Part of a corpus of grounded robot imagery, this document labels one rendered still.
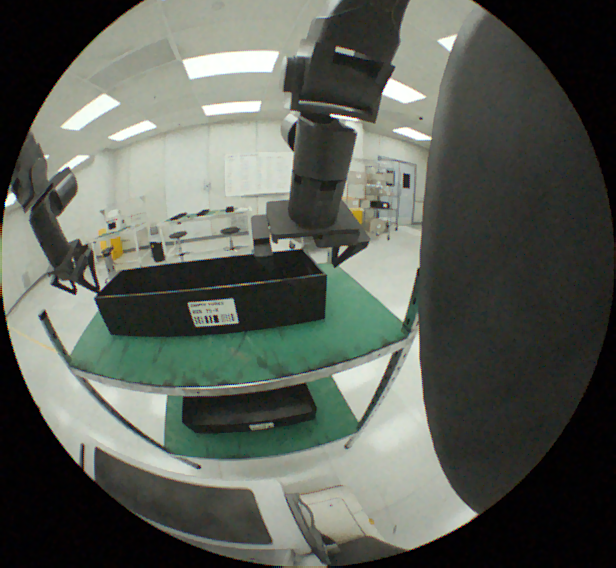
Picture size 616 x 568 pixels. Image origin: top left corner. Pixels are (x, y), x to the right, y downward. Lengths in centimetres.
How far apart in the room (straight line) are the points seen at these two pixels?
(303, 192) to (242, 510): 30
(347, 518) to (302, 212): 102
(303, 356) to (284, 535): 32
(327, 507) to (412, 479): 56
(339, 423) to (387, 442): 48
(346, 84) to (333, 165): 8
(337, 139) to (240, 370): 36
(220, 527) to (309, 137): 34
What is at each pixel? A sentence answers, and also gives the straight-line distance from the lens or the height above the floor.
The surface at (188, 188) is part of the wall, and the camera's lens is 526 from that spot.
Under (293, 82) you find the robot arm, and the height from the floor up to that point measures 132.
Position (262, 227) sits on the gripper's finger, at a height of 119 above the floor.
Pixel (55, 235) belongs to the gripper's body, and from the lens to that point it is 38.
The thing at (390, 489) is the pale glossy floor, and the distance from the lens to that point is 131.
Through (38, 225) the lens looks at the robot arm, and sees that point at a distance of 38.
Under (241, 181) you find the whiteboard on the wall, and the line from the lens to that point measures 506.
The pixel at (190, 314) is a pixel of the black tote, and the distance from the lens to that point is 43.
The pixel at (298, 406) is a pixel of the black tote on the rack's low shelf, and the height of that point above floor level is 36.
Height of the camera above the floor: 124
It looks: 22 degrees down
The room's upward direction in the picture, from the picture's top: straight up
